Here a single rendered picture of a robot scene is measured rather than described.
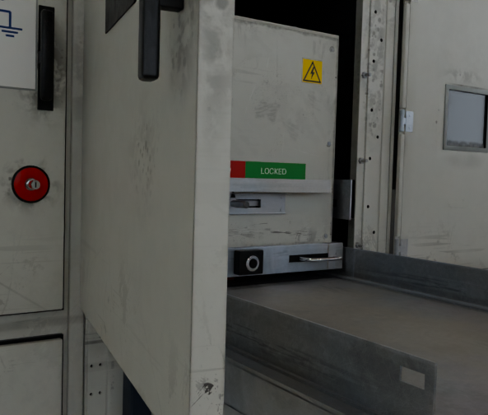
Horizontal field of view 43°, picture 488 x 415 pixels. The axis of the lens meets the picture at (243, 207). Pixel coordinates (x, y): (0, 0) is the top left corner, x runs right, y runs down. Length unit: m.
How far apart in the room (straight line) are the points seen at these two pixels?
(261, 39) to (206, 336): 0.91
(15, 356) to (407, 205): 0.93
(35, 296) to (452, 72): 1.11
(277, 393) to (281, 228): 0.69
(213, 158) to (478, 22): 1.32
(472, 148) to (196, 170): 1.27
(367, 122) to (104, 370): 0.78
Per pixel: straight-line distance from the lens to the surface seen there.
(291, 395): 0.69
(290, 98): 1.37
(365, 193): 1.45
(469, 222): 1.71
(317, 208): 1.41
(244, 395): 0.77
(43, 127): 1.05
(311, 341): 0.70
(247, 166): 1.29
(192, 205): 0.49
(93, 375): 1.16
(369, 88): 1.47
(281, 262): 1.35
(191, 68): 0.51
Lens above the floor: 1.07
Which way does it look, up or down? 3 degrees down
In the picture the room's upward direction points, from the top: 2 degrees clockwise
